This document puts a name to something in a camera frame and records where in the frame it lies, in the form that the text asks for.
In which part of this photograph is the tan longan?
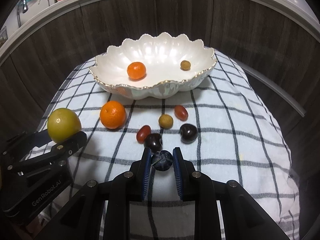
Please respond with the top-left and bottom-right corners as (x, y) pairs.
(158, 114), (174, 129)
(180, 60), (191, 71)

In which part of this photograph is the tan longan in bowl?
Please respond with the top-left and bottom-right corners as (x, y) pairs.
(180, 60), (191, 71)

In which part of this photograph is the dark blue blueberry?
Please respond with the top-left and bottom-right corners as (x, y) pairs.
(151, 150), (173, 172)

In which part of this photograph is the green yellow apple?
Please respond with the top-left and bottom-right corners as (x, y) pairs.
(47, 108), (82, 143)

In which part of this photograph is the dark cherry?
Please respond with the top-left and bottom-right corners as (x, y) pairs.
(180, 124), (198, 144)
(144, 133), (163, 153)

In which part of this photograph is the white scalloped ceramic bowl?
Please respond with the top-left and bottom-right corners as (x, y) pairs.
(89, 32), (217, 100)

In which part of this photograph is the chrome faucet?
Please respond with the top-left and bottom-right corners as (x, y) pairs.
(17, 0), (28, 28)

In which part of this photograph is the white checkered cloth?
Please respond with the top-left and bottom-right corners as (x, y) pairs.
(37, 52), (300, 239)

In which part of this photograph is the large orange tangerine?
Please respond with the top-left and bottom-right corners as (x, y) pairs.
(100, 101), (126, 129)

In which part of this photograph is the small orange tangerine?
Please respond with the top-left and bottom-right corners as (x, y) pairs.
(127, 62), (146, 80)

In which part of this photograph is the red grape tomato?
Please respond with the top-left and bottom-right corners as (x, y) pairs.
(174, 105), (189, 121)
(136, 125), (151, 144)

